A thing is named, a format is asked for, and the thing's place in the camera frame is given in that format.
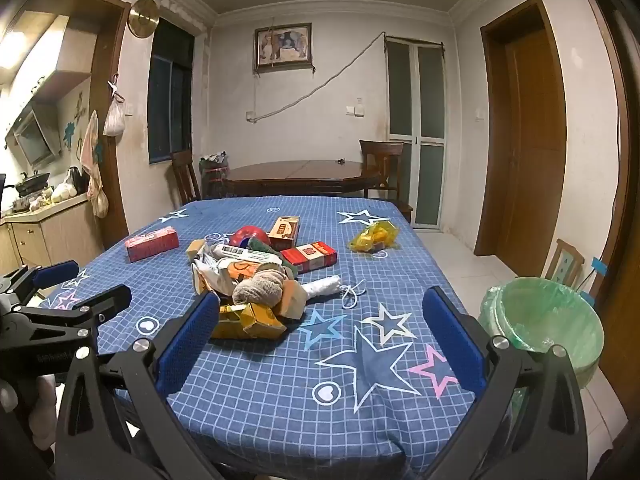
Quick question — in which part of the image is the dark window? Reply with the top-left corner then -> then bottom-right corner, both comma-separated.
147,25 -> 195,165

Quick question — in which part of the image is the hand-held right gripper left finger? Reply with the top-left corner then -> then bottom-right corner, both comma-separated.
55,291 -> 223,480

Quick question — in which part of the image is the black wok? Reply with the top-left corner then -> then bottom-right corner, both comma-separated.
14,171 -> 51,197

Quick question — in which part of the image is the white wall cable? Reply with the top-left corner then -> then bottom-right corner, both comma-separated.
247,32 -> 388,123

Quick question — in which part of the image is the wooden wall cabinet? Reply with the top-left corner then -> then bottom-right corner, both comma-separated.
0,12 -> 96,106

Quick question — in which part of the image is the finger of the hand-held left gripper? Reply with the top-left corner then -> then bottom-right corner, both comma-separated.
10,284 -> 133,348
0,260 -> 81,313

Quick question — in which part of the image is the dark basket with items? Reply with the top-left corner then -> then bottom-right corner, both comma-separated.
199,151 -> 231,198

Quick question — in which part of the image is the red paper box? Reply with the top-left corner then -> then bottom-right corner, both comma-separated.
124,227 -> 180,263

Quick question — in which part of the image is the beige foam block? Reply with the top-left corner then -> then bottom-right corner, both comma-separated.
280,280 -> 307,321

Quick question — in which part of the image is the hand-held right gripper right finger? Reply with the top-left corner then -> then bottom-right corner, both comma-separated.
421,286 -> 590,480

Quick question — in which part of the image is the person's left hand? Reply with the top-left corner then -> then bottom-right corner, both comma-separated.
27,374 -> 60,453

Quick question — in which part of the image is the small wooden chair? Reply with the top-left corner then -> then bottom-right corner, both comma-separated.
544,238 -> 586,286

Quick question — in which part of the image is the orange and white packet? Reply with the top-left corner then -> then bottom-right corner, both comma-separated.
222,257 -> 288,296

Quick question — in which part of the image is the frosted glass door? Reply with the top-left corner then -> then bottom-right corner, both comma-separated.
385,35 -> 447,231

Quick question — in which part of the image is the red apple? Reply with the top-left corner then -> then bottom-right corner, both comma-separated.
234,226 -> 271,250

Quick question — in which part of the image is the blue star tablecloth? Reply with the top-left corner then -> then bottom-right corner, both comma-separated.
37,195 -> 481,466

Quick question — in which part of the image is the white bag on counter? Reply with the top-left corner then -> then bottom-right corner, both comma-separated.
51,169 -> 88,204

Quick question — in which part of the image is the dark wooden dining table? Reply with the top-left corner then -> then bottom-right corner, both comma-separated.
222,160 -> 386,198

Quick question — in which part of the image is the yellow plastic wrapper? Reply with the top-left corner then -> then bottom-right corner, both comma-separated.
348,220 -> 400,253

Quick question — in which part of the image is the dark wooden chair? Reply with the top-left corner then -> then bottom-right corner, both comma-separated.
170,150 -> 202,206
359,140 -> 415,223

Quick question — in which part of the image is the silver foil packet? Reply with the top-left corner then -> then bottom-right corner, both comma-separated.
192,242 -> 281,291

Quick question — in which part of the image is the yellow cardboard box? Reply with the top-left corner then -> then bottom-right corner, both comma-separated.
210,302 -> 287,340

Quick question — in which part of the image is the round brass wall disc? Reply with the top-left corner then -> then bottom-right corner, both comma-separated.
127,0 -> 161,39

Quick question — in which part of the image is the white string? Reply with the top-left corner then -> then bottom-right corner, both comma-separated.
340,280 -> 368,310

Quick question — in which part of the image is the beige box with red print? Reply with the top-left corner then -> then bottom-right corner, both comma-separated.
267,215 -> 301,251

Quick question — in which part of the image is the wooden doorway frame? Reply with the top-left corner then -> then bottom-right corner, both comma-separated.
45,0 -> 132,248

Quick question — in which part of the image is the brown sock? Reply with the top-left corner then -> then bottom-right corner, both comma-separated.
232,270 -> 293,308

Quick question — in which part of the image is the brown wooden door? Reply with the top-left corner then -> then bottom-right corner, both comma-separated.
480,0 -> 568,278
575,0 -> 633,311

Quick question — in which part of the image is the framed wall picture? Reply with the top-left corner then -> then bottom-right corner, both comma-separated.
252,22 -> 314,73

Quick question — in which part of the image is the range hood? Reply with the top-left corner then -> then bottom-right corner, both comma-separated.
12,105 -> 63,168

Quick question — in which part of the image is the wooden kitchen counter cabinet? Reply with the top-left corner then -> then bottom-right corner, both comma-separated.
0,192 -> 103,281

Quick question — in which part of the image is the hanging pink cloth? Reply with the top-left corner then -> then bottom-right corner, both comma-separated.
81,109 -> 110,220

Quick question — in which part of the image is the hanging white plastic bag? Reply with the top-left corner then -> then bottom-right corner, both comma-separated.
102,74 -> 126,137

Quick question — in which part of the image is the trash bin with green bag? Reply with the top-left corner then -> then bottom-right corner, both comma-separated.
477,276 -> 606,386

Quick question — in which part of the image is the red and white carton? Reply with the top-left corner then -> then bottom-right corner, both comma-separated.
280,241 -> 338,275

